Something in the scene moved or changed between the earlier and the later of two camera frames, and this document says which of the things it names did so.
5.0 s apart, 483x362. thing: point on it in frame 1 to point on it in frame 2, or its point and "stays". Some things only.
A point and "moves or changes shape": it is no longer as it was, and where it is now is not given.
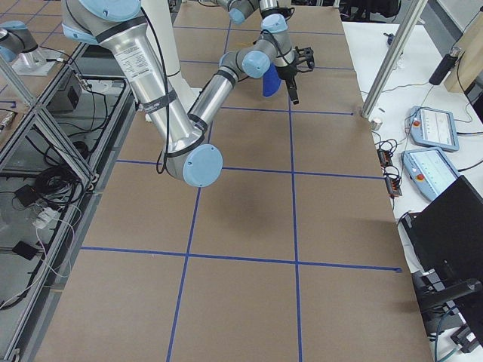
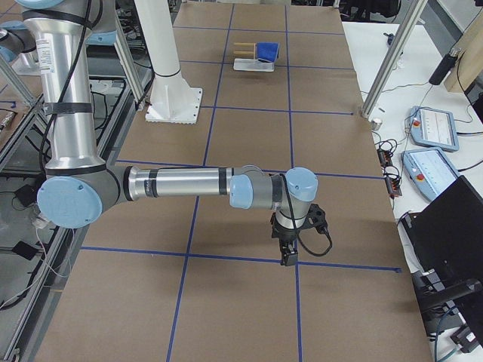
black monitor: [444, 239] stays
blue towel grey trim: [271, 81] moves or changes shape
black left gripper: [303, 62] to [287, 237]
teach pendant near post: [433, 128] stays
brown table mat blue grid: [294, 253] stays
